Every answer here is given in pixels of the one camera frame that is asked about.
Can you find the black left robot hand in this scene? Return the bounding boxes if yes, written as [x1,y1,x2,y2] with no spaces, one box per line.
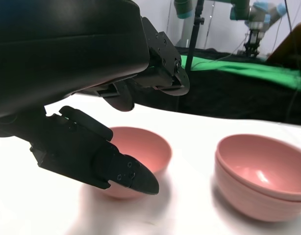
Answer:
[0,0,190,196]

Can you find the pink plastic bowl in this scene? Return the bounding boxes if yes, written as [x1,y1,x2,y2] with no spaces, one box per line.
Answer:
[214,156,301,223]
[91,126,173,200]
[215,134,301,203]

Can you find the black stand pole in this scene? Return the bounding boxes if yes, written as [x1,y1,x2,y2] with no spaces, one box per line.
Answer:
[184,0,205,71]

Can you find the green cloth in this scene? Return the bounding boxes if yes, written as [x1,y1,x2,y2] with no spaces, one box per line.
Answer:
[179,55,301,94]

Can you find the black background cloth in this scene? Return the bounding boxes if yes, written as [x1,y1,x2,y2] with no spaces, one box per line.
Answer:
[127,45,301,127]

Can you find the brown board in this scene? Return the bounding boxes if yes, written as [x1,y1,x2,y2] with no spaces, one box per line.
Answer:
[266,21,301,66]

